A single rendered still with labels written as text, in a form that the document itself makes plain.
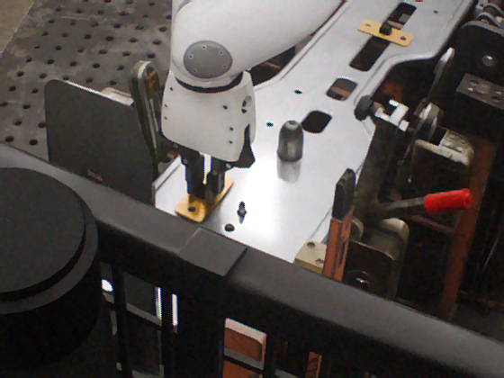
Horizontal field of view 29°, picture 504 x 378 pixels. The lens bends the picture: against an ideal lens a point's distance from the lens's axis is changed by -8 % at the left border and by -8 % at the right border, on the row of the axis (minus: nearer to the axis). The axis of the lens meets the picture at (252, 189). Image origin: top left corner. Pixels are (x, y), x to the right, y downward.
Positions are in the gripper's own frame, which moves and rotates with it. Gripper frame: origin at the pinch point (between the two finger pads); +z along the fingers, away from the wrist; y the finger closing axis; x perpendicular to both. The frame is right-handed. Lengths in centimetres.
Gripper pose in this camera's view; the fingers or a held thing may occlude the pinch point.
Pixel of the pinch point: (204, 177)
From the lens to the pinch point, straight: 123.9
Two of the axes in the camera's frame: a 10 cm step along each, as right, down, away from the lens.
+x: -4.6, 5.7, -6.8
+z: -0.5, 7.5, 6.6
